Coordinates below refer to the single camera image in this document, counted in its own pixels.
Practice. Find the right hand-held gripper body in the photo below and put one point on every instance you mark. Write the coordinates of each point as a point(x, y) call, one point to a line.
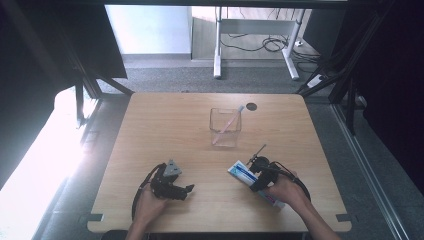
point(263, 166)

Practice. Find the pink toothbrush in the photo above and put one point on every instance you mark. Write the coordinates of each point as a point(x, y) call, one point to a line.
point(228, 125)

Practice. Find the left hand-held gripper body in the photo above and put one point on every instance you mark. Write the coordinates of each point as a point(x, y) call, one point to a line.
point(163, 186)

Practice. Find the white power strip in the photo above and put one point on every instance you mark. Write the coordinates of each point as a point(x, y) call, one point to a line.
point(315, 81)

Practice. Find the person's left hand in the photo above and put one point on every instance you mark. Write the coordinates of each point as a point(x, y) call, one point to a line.
point(150, 206)

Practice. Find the person's right hand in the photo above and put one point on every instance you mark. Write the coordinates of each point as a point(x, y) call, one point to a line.
point(288, 191)

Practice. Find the black metal frame strut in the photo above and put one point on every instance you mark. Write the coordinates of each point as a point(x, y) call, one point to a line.
point(336, 73)
point(90, 80)

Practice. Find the white desk frame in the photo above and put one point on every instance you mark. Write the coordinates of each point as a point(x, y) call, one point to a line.
point(218, 50)

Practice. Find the metal floor rail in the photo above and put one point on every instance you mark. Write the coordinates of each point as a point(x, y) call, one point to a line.
point(366, 170)

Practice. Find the white and blue toothpaste tube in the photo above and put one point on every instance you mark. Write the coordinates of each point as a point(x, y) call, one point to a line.
point(241, 175)

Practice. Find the clear square plastic cup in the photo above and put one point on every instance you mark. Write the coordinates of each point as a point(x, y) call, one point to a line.
point(225, 128)

